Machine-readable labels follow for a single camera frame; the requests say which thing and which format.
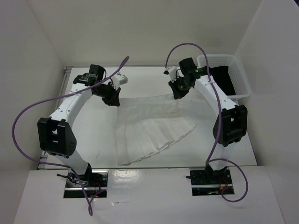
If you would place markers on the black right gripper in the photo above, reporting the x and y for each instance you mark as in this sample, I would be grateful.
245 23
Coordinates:
178 94

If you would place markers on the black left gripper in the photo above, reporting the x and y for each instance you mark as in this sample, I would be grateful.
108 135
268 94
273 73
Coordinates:
113 100

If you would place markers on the white pleated skirt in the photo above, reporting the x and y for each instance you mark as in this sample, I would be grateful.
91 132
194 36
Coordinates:
147 126

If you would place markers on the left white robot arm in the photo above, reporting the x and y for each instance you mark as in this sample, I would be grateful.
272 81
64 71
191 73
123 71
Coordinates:
81 93

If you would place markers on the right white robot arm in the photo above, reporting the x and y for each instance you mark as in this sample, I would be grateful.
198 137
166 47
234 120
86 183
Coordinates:
215 86

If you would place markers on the black folded skirt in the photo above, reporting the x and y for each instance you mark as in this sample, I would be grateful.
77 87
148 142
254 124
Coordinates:
223 80

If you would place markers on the white plastic basket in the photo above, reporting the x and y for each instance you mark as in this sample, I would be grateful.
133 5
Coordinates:
236 73

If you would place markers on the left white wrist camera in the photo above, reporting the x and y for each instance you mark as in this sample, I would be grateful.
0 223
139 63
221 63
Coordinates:
117 80

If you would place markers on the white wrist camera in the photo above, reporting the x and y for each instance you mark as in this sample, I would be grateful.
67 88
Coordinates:
172 72
117 80

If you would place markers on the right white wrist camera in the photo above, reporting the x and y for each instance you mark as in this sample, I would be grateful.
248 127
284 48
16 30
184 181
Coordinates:
172 72

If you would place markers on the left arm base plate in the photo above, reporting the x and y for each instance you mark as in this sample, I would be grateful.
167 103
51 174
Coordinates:
95 188

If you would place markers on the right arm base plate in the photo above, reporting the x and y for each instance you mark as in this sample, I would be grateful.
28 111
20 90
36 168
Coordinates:
201 185

